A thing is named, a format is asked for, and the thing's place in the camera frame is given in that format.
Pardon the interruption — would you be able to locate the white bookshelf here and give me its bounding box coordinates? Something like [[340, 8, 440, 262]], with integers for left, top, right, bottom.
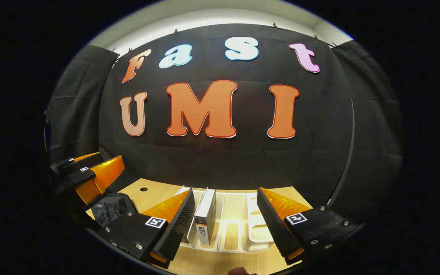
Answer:
[[174, 185, 278, 253]]

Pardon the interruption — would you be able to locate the black backdrop cloth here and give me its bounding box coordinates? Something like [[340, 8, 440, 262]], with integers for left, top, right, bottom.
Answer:
[[46, 24, 403, 214]]

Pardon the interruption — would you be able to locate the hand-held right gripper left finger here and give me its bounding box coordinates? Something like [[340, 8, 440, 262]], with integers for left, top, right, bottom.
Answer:
[[97, 187, 196, 269]]

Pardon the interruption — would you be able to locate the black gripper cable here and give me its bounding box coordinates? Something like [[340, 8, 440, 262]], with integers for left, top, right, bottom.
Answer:
[[325, 99, 355, 210]]

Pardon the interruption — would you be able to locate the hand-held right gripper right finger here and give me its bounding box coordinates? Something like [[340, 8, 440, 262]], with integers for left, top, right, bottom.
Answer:
[[257, 187, 366, 266]]

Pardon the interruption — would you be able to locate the white portrait cover book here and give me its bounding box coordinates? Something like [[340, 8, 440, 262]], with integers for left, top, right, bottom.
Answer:
[[192, 188, 217, 247]]

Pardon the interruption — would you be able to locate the black schoolbag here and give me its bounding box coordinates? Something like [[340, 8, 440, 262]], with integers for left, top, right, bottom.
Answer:
[[91, 193, 138, 226]]

